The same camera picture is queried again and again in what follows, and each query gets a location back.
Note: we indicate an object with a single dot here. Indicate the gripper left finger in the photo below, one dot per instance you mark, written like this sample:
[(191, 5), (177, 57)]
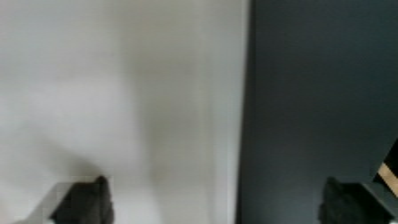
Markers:
[(86, 207)]

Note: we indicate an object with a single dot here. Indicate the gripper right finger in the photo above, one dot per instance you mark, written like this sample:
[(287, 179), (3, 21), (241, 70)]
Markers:
[(358, 203)]

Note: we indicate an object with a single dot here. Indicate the large white drawer housing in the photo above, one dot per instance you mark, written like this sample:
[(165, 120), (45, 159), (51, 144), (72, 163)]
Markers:
[(122, 94)]

